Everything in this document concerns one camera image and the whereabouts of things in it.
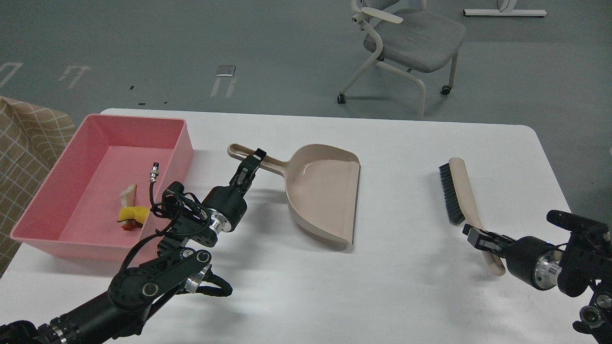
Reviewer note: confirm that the yellow sponge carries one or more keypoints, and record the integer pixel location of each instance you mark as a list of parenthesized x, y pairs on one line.
[(136, 213)]

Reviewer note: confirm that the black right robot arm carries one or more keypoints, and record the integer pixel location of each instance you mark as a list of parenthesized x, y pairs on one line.
[(583, 262)]

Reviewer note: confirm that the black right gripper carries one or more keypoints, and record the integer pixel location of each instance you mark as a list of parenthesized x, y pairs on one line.
[(532, 260)]

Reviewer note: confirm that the pink plastic bin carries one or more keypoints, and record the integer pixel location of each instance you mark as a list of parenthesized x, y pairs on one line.
[(74, 214)]

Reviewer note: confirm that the grey white office chair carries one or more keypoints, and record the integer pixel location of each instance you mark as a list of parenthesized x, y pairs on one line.
[(404, 41)]

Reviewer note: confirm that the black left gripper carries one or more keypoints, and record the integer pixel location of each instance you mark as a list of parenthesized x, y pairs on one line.
[(228, 200)]

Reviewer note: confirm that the beige hand brush black bristles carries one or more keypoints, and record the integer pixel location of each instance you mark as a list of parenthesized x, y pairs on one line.
[(461, 205)]

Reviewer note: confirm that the white table leg base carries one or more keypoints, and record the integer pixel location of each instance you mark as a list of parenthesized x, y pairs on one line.
[(505, 8)]

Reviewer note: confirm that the beige checkered cloth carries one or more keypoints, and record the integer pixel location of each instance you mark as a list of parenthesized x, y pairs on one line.
[(32, 138)]

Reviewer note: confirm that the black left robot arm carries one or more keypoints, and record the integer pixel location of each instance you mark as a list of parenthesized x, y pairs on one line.
[(157, 268)]

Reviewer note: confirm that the beige plastic dustpan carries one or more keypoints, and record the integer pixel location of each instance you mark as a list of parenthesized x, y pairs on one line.
[(321, 185)]

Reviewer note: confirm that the slice of toast bread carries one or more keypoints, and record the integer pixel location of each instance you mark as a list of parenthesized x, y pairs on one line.
[(128, 198)]

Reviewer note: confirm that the silver floor outlet plate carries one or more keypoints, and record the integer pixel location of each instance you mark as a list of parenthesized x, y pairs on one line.
[(226, 70)]

